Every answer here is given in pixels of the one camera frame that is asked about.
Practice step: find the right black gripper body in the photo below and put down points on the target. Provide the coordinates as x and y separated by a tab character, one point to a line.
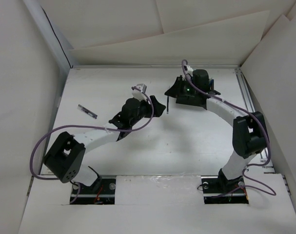
191	90

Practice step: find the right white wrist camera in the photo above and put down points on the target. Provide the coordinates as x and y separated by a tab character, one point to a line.
187	70

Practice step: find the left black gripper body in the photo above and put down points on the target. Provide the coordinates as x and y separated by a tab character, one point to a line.
145	111

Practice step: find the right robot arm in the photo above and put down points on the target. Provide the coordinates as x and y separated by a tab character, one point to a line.
249	134

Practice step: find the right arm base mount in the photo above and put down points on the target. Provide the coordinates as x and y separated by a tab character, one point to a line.
219	191

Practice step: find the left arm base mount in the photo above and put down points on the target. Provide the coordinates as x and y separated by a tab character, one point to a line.
102	191

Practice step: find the black slotted organizer container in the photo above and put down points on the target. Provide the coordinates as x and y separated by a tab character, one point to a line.
194	101

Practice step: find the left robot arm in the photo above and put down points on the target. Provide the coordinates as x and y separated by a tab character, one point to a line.
64	158

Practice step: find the aluminium rail right side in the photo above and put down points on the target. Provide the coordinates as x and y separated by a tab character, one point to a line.
250	107

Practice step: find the purple gel pen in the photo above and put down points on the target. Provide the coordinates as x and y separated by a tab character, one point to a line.
87	111

